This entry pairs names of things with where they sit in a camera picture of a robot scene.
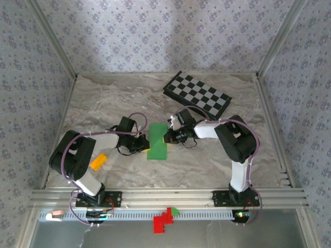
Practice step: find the grey metal panel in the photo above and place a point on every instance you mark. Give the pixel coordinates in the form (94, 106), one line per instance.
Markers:
(207, 235)

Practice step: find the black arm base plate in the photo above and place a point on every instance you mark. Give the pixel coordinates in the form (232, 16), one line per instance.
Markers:
(116, 199)
(219, 199)

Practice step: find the red toy brick cluster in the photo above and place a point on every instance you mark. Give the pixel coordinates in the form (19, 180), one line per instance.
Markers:
(161, 224)

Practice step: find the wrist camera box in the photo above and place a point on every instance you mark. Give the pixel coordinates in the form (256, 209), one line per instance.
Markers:
(186, 117)
(128, 125)

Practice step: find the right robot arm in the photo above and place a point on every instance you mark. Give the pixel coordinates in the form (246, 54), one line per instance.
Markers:
(207, 130)

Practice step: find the pink white small object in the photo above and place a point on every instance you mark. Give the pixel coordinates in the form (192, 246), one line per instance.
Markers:
(57, 214)

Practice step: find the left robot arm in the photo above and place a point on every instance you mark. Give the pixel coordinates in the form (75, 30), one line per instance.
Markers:
(103, 140)

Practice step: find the aluminium frame profile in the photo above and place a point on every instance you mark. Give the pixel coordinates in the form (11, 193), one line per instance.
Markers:
(60, 129)
(54, 38)
(279, 38)
(271, 129)

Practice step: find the green rounded toy piece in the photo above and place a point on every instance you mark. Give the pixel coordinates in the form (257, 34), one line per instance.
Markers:
(176, 211)

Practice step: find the wide aluminium rail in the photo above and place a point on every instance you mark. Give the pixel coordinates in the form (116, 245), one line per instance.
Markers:
(165, 197)

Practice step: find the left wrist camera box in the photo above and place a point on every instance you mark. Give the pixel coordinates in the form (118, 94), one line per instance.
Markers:
(128, 125)

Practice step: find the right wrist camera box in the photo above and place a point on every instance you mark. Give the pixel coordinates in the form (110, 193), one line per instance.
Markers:
(186, 117)

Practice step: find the green paper sheet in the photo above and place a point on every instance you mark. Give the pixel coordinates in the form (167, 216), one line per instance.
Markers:
(156, 152)

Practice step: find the black white folding chessboard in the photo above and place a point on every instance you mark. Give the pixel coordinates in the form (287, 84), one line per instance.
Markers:
(199, 94)

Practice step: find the yellow toy brick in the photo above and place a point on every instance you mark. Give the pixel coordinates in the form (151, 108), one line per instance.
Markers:
(98, 162)

